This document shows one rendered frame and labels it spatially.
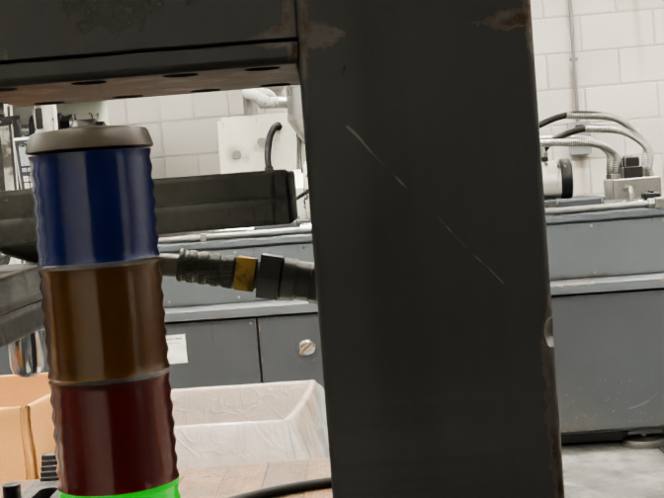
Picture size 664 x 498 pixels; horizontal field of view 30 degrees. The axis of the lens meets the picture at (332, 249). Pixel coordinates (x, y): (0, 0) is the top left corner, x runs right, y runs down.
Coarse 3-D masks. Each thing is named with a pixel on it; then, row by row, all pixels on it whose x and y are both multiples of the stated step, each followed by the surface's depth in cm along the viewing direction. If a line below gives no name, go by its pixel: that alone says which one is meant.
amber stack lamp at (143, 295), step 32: (64, 288) 37; (96, 288) 37; (128, 288) 37; (160, 288) 39; (64, 320) 37; (96, 320) 37; (128, 320) 37; (160, 320) 38; (64, 352) 37; (96, 352) 37; (128, 352) 37; (160, 352) 38
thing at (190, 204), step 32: (0, 192) 60; (160, 192) 60; (192, 192) 60; (224, 192) 60; (256, 192) 60; (288, 192) 60; (0, 224) 60; (32, 224) 60; (160, 224) 60; (192, 224) 60; (224, 224) 60; (256, 224) 60; (288, 224) 60; (0, 288) 62; (32, 288) 68; (0, 320) 62; (32, 320) 68; (32, 352) 71
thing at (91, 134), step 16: (64, 128) 37; (80, 128) 37; (96, 128) 37; (112, 128) 37; (128, 128) 37; (144, 128) 38; (32, 144) 37; (48, 144) 37; (64, 144) 37; (80, 144) 37; (96, 144) 37; (112, 144) 37; (128, 144) 37; (144, 144) 38
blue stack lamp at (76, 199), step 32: (32, 160) 38; (64, 160) 37; (96, 160) 37; (128, 160) 37; (32, 192) 38; (64, 192) 37; (96, 192) 37; (128, 192) 37; (64, 224) 37; (96, 224) 37; (128, 224) 37; (64, 256) 37; (96, 256) 37; (128, 256) 37
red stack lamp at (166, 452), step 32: (64, 384) 38; (96, 384) 37; (128, 384) 37; (160, 384) 38; (64, 416) 38; (96, 416) 37; (128, 416) 37; (160, 416) 38; (64, 448) 38; (96, 448) 37; (128, 448) 37; (160, 448) 38; (64, 480) 38; (96, 480) 37; (128, 480) 37; (160, 480) 38
